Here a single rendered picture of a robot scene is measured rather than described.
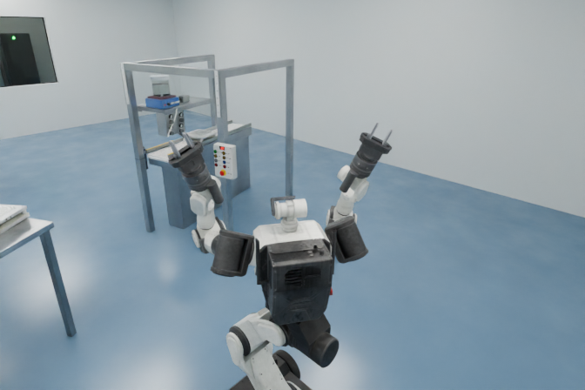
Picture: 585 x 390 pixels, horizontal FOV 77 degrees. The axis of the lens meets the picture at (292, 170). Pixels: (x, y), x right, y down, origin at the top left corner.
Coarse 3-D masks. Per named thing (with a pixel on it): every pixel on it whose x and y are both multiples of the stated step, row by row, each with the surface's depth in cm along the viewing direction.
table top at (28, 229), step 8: (24, 224) 212; (32, 224) 212; (40, 224) 212; (48, 224) 212; (8, 232) 203; (16, 232) 203; (24, 232) 203; (32, 232) 203; (40, 232) 208; (0, 240) 196; (8, 240) 196; (16, 240) 196; (24, 240) 199; (0, 248) 189; (8, 248) 190; (16, 248) 194; (0, 256) 186
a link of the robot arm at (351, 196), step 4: (364, 180) 145; (360, 184) 144; (364, 184) 143; (368, 184) 145; (356, 188) 144; (360, 188) 143; (364, 188) 145; (344, 192) 154; (348, 192) 154; (352, 192) 154; (356, 192) 145; (360, 192) 145; (364, 192) 149; (344, 196) 153; (348, 196) 152; (352, 196) 150; (356, 196) 147; (360, 196) 148; (348, 200) 152; (352, 200) 150; (356, 200) 149
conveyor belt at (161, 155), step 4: (228, 124) 439; (232, 124) 439; (236, 124) 440; (240, 124) 440; (244, 124) 440; (228, 128) 424; (232, 128) 425; (176, 144) 367; (180, 144) 367; (184, 144) 367; (164, 148) 354; (168, 148) 354; (180, 148) 354; (152, 152) 341; (156, 152) 342; (160, 152) 342; (164, 152) 342; (168, 152) 342; (148, 156) 338; (152, 156) 336; (156, 156) 334; (160, 156) 333; (164, 156) 333; (160, 160) 333; (164, 160) 330
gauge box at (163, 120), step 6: (156, 114) 314; (162, 114) 310; (168, 114) 312; (174, 114) 319; (162, 120) 313; (168, 120) 314; (162, 126) 315; (168, 126) 315; (174, 126) 321; (162, 132) 317; (168, 132) 316; (174, 132) 323
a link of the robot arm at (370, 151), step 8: (360, 136) 137; (368, 144) 136; (376, 144) 135; (360, 152) 139; (368, 152) 138; (376, 152) 137; (384, 152) 135; (360, 160) 138; (368, 160) 139; (376, 160) 138; (360, 168) 140; (368, 168) 139
